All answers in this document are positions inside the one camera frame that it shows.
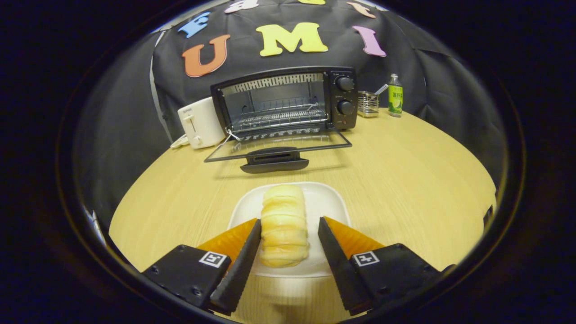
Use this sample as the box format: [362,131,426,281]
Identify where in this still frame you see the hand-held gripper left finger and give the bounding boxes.
[142,218,262,316]

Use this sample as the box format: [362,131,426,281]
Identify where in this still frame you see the white square plate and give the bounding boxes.
[227,181,351,279]

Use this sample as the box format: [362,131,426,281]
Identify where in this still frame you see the yellow bread roll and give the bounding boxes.
[259,184,310,268]

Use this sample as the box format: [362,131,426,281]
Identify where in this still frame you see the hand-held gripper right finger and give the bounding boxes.
[318,216,455,316]

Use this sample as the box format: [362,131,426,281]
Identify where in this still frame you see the white pull string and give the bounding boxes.
[220,129,242,150]

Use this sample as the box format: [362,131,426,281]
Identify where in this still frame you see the metal wire utensil basket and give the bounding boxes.
[358,91,380,118]

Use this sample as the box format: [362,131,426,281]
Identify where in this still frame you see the black toaster oven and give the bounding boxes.
[204,66,359,174]

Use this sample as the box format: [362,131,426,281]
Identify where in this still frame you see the green drink bottle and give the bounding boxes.
[388,73,404,118]

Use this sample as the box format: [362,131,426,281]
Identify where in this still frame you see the white pop-up toaster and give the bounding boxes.
[177,96,225,149]

